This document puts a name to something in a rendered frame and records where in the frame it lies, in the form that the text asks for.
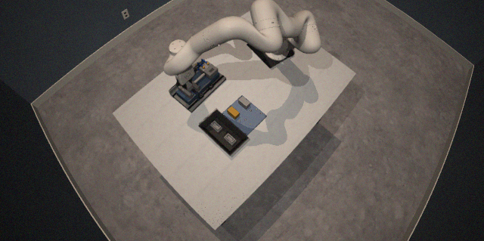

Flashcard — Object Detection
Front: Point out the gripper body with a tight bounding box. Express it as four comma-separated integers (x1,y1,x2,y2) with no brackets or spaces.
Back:
175,65,194,85

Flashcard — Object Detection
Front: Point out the orange rectangular block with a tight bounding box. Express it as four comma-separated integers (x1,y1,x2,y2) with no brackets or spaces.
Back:
228,107,240,119

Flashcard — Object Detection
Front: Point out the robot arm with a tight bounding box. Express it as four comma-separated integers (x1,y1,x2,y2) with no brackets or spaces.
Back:
163,0,321,76

